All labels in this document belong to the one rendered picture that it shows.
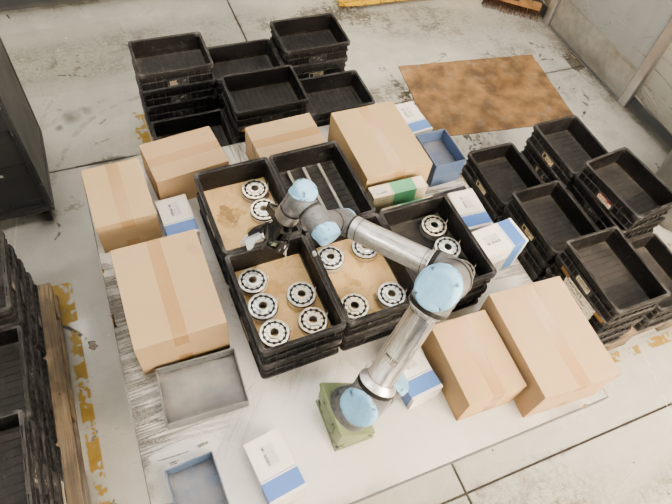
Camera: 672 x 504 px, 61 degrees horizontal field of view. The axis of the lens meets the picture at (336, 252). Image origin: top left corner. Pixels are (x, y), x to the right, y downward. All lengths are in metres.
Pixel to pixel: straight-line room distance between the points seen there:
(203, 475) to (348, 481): 0.46
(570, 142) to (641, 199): 0.56
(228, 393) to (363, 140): 1.17
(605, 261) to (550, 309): 0.86
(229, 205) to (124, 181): 0.41
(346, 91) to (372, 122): 0.97
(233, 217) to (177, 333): 0.55
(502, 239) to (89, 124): 2.64
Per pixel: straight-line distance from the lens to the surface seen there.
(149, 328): 1.94
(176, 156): 2.43
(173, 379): 2.07
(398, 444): 2.02
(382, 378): 1.61
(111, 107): 4.01
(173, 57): 3.52
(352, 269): 2.13
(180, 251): 2.08
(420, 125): 2.76
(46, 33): 4.71
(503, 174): 3.43
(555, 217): 3.19
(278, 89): 3.30
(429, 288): 1.46
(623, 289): 2.94
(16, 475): 2.33
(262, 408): 2.01
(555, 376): 2.06
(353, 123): 2.53
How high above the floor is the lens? 2.60
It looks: 55 degrees down
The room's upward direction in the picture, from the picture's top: 10 degrees clockwise
